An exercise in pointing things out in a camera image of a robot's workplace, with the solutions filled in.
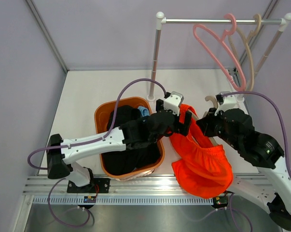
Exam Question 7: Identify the white slotted cable duct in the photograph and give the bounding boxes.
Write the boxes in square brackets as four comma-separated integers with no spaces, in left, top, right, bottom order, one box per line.
[33,195,213,205]

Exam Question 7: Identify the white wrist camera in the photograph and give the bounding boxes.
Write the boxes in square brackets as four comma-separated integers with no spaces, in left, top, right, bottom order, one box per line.
[163,91,184,116]
[214,91,239,116]

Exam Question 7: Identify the metal clothes rack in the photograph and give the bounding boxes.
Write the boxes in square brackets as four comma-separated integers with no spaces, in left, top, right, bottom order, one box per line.
[151,12,291,90]

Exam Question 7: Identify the black shorts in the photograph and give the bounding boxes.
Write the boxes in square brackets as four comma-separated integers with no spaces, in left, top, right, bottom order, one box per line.
[101,105,161,175]

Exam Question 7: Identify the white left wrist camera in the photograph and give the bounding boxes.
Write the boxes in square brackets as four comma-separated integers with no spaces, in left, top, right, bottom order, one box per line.
[163,91,184,116]

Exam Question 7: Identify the light blue shorts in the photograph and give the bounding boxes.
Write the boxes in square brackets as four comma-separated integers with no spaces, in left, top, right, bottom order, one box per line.
[138,106,150,117]

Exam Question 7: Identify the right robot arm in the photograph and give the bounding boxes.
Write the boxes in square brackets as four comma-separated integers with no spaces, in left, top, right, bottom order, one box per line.
[182,108,291,232]

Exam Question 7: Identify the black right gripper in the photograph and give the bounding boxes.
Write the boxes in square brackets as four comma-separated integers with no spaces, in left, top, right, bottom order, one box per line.
[197,107,240,150]

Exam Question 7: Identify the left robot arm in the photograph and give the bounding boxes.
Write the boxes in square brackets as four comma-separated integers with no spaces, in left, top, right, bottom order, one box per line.
[47,93,191,193]

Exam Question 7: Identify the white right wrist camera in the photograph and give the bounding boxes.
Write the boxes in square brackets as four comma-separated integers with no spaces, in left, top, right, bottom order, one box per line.
[214,91,239,116]

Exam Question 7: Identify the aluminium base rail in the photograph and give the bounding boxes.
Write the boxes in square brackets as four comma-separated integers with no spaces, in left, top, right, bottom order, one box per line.
[22,174,274,196]

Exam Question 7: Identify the beige wooden hanger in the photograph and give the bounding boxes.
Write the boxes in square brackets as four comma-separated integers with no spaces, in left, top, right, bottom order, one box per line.
[183,95,220,147]

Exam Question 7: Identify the pink hanger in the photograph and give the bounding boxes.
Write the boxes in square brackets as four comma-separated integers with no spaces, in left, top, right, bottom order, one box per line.
[193,13,247,91]

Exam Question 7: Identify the orange shorts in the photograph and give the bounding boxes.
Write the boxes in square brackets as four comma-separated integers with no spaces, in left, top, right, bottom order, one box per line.
[166,103,234,200]

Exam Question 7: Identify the orange plastic basket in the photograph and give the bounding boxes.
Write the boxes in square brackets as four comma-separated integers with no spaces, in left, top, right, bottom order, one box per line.
[94,97,165,181]

